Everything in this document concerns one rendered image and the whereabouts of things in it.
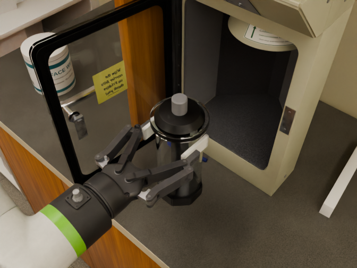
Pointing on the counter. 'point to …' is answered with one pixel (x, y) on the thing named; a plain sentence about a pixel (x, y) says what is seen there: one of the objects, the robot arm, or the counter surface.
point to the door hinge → (177, 34)
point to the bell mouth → (258, 36)
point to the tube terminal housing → (311, 53)
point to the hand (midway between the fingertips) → (178, 134)
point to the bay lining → (229, 59)
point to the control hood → (296, 14)
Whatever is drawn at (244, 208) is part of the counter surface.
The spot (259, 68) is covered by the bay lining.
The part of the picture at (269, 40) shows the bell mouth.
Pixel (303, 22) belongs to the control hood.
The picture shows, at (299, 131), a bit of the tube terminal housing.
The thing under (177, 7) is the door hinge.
